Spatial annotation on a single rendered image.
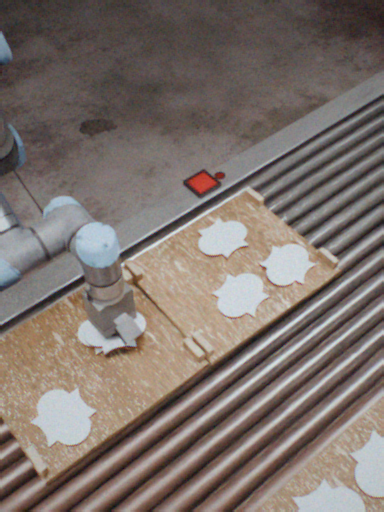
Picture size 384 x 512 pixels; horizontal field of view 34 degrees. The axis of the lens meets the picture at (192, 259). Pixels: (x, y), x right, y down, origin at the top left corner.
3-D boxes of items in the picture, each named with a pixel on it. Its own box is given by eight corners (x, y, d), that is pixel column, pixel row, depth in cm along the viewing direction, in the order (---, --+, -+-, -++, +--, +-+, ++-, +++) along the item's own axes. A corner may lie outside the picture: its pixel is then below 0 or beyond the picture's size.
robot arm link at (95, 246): (100, 211, 117) (125, 238, 112) (107, 249, 125) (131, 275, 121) (64, 230, 114) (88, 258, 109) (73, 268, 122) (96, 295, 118)
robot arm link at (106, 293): (130, 274, 121) (96, 296, 118) (132, 288, 125) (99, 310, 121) (108, 252, 125) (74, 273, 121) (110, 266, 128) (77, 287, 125)
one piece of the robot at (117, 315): (109, 318, 117) (118, 362, 130) (147, 293, 121) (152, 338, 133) (74, 280, 123) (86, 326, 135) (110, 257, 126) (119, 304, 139)
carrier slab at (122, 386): (-35, 363, 138) (-37, 359, 136) (117, 270, 154) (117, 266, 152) (46, 486, 120) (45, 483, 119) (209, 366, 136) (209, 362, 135)
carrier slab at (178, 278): (121, 269, 154) (120, 265, 153) (246, 195, 170) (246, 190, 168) (211, 366, 136) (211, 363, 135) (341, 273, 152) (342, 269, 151)
